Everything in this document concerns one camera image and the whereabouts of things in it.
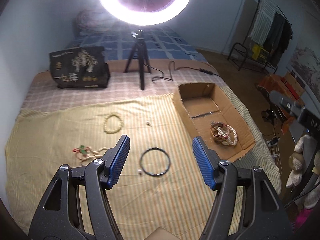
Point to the black tripod stand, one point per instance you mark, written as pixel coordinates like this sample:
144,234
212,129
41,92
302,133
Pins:
139,52

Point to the yellow striped cloth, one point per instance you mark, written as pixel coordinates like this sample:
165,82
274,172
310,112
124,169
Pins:
170,193

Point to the dark hanging clothes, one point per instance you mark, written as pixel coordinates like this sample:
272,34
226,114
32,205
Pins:
277,41

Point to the blue patterned blanket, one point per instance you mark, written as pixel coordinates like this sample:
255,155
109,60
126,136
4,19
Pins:
161,43

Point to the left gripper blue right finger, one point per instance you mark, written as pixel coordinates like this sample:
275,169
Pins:
262,216

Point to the plush toy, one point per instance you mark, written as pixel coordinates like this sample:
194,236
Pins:
296,162

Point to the brown cardboard box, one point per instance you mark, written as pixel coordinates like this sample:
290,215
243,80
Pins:
198,104

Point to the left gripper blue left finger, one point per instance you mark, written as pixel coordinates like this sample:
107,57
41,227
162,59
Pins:
58,215

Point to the black clothes rack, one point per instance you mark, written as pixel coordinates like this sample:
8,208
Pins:
241,52

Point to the black device on floor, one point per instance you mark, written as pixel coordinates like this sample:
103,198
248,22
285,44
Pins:
269,116

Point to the yellow box on rack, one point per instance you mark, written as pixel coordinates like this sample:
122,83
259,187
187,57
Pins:
259,53

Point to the pile of jewelry in box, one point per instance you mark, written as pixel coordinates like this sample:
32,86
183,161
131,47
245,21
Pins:
223,134

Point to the folded floral quilt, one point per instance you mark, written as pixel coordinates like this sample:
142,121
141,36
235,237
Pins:
96,21

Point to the black snack bag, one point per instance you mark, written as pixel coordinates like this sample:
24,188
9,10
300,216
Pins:
79,67

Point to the striped white towel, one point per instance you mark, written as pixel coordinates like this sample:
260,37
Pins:
263,21

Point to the wall painting scroll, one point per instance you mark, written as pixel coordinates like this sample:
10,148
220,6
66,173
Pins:
305,63

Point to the orange covered furniture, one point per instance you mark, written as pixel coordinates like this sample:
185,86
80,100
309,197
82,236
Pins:
288,85

